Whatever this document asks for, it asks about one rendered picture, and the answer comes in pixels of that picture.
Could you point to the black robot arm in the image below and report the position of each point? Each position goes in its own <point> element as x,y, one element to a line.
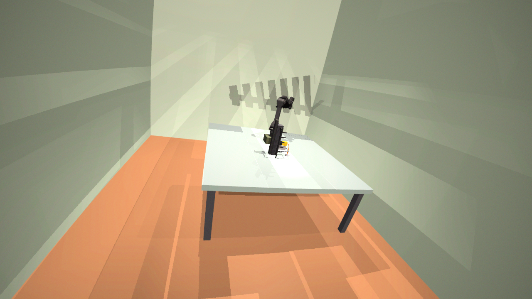
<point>281,101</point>

